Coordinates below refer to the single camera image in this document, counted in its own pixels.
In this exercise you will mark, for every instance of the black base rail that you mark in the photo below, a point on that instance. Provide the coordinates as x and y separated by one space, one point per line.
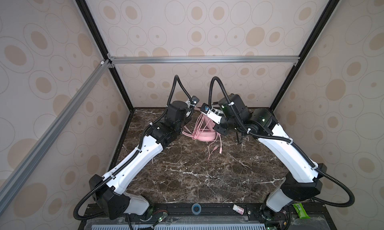
216 217

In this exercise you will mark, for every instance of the aluminium rail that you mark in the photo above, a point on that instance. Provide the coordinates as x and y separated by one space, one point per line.
205 59
29 163

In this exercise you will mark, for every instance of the back aluminium rail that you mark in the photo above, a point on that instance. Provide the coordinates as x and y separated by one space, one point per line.
205 59

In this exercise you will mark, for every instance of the black frame post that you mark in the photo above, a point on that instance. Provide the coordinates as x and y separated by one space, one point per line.
96 34
313 37

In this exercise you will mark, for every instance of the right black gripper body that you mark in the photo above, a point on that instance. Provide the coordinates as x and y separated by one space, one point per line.
222 127

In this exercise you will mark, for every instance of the right black frame post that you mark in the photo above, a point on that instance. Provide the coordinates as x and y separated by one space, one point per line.
313 37

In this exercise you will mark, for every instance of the left black frame post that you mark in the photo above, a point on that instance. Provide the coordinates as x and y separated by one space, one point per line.
96 34

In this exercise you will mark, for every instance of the green packet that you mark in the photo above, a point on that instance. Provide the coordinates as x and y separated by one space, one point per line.
302 214

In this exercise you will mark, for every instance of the left aluminium rail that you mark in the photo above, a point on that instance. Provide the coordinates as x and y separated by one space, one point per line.
29 163

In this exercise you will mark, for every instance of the small white pink box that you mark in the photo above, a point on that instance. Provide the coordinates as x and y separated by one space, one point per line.
238 209

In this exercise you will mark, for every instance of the pink cat-ear headphones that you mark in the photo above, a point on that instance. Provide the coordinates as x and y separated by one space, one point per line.
203 130

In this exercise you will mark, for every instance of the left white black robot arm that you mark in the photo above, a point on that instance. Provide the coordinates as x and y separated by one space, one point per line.
109 190

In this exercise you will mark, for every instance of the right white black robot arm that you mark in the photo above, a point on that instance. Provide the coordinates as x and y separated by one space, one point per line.
228 112

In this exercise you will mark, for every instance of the blue tape roll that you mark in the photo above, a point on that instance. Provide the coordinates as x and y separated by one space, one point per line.
196 209

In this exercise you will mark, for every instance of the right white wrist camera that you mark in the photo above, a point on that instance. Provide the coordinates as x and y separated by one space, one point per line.
213 114

